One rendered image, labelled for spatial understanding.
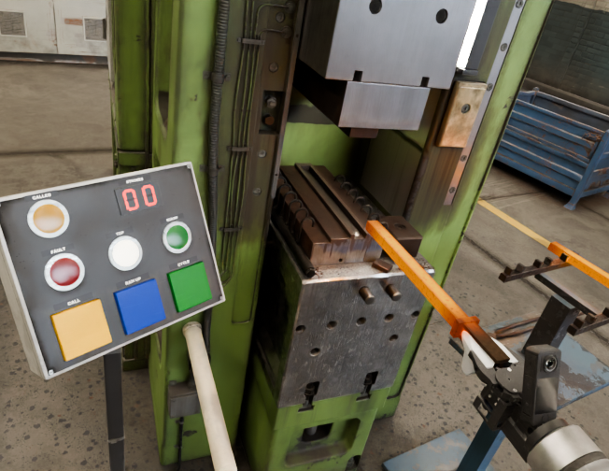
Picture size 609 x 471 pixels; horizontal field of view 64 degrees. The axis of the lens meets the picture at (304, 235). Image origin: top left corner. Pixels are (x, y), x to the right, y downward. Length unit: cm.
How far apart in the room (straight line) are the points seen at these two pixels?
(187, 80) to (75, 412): 137
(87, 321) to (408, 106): 75
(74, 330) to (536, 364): 69
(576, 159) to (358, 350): 368
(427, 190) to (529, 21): 49
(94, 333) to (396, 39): 77
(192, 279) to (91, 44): 548
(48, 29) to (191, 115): 518
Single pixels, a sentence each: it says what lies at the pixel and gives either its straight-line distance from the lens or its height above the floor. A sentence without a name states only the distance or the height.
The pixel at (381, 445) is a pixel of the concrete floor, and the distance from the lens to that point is 206.
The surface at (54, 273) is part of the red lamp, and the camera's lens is 83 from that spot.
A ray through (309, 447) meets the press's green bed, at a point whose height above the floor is 17.
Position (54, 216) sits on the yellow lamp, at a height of 117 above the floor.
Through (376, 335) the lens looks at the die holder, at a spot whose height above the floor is 70.
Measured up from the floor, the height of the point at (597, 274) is 95.
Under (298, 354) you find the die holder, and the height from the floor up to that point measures 67.
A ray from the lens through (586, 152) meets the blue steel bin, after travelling 479.
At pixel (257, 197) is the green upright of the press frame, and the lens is 121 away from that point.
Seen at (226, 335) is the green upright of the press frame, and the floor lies 58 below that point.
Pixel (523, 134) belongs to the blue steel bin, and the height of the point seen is 43.
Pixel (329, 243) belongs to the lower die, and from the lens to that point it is 118.
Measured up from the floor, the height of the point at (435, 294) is 106.
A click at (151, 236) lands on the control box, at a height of 110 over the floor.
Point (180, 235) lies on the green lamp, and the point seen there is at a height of 109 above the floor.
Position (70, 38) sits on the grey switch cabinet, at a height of 27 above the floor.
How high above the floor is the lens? 158
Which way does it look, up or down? 31 degrees down
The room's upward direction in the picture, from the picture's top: 11 degrees clockwise
